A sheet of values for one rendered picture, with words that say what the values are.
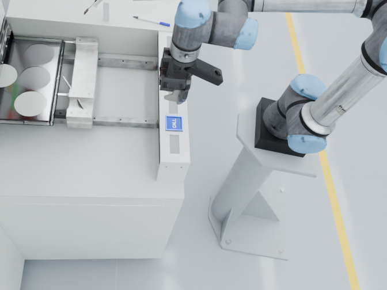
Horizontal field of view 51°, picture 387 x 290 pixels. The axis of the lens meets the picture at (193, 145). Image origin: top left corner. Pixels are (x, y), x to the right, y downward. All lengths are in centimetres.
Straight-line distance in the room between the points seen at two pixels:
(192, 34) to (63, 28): 74
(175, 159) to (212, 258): 101
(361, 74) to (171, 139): 58
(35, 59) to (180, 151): 62
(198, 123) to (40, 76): 125
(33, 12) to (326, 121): 107
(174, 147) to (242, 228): 107
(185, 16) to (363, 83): 48
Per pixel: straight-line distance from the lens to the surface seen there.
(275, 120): 144
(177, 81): 108
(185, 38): 96
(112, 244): 179
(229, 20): 96
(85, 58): 156
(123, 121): 143
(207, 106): 259
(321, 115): 121
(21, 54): 157
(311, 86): 135
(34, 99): 144
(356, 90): 112
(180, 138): 128
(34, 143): 143
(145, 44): 161
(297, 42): 322
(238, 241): 221
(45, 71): 151
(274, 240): 227
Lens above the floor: 204
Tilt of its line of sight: 58 degrees down
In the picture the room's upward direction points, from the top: 19 degrees clockwise
